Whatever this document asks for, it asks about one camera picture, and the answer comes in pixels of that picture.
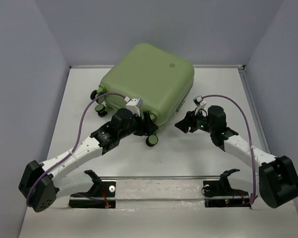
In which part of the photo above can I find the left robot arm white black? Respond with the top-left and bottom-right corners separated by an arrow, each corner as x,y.
18,108 -> 158,213

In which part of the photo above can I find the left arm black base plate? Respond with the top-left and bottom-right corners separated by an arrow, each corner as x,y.
69,180 -> 116,209

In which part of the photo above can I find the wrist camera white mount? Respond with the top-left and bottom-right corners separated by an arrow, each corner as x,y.
193,96 -> 207,114
124,96 -> 143,117

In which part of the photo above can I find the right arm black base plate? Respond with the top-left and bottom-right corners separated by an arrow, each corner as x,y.
201,180 -> 251,208

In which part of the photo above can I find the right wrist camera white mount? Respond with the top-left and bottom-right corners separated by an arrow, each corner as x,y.
193,96 -> 207,114

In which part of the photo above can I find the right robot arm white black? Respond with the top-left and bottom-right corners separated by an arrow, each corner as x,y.
175,106 -> 298,208

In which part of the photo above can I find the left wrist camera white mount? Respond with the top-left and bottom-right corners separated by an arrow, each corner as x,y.
124,96 -> 143,117

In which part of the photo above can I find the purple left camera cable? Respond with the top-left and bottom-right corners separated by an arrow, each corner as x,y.
26,93 -> 126,207

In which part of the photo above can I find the green hard-shell suitcase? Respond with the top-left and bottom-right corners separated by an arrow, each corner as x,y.
90,43 -> 196,147

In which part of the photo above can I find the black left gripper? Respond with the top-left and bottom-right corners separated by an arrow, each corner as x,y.
119,112 -> 158,139

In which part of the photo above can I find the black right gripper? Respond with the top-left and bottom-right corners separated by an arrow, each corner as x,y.
175,107 -> 216,133

